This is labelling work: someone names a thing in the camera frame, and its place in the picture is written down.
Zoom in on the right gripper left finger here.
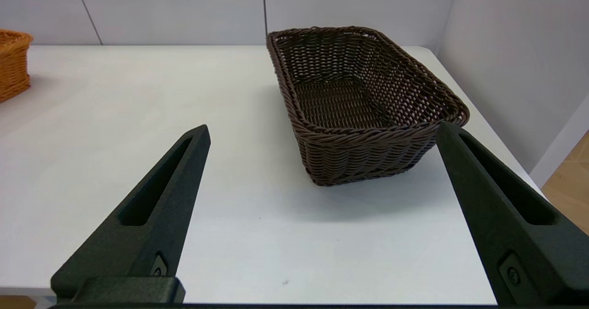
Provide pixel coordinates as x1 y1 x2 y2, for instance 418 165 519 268
51 125 211 305

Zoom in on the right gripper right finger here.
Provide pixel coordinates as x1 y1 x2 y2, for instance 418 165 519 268
436 122 589 306

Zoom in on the dark brown wicker basket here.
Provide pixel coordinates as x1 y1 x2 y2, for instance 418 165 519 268
266 26 471 188

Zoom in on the orange wicker basket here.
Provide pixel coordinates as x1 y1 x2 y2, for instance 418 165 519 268
0 29 34 103

